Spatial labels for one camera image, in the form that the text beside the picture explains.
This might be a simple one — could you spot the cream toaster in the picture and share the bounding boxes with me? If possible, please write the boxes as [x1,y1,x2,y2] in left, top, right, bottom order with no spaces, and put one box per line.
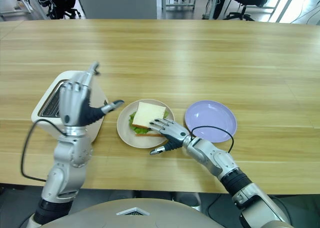
[30,70,110,144]

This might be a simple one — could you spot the beige plate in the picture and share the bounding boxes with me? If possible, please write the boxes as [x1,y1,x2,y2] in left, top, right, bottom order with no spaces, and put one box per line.
[116,98,176,150]

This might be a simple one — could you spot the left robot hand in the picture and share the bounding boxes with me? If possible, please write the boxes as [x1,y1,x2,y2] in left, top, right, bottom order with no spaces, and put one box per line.
[58,61,125,127]

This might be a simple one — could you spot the black cable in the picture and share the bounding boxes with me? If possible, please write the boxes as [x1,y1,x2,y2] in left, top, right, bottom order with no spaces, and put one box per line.
[20,118,68,183]
[190,126,235,154]

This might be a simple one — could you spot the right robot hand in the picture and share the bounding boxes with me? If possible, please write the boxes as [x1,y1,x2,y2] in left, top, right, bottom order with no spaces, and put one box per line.
[148,118,193,156]

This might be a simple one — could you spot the purple plate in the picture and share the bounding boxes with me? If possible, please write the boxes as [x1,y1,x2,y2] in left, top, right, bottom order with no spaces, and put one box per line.
[184,99,238,144]

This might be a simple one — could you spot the bread slice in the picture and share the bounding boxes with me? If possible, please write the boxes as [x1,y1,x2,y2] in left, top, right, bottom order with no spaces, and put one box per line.
[131,101,167,129]
[135,132,165,138]

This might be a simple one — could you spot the robot body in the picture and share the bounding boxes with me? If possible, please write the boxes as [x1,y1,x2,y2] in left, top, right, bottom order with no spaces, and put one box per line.
[41,198,242,228]

